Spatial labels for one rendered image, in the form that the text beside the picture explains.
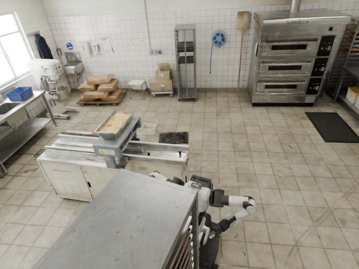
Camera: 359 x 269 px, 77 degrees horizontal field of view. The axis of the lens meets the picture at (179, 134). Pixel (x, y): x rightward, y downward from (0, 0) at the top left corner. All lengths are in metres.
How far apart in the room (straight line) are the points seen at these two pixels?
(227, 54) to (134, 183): 5.53
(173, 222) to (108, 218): 0.31
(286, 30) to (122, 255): 5.13
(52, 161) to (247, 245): 2.70
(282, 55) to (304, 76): 0.72
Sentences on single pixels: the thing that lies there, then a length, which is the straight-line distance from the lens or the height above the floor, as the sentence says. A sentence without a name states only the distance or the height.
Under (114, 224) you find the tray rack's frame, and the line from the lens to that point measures 1.15.
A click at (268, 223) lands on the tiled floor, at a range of 3.43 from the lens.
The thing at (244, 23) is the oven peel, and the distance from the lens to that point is 6.30.
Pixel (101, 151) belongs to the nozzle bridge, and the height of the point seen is 1.10.
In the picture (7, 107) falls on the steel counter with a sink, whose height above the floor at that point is 0.77.
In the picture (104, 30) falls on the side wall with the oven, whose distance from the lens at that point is 6.90.
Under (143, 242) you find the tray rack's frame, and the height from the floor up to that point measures 1.82.
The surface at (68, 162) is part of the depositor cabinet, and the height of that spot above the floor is 0.84.
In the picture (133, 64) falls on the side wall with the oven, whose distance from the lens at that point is 6.87.
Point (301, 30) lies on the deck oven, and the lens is 5.61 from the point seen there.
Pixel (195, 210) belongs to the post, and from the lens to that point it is 1.29.
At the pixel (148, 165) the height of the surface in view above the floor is 0.78.
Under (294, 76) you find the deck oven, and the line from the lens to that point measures 5.79.
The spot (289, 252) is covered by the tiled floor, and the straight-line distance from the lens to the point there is 3.28.
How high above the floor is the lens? 2.72
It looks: 34 degrees down
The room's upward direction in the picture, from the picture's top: 4 degrees counter-clockwise
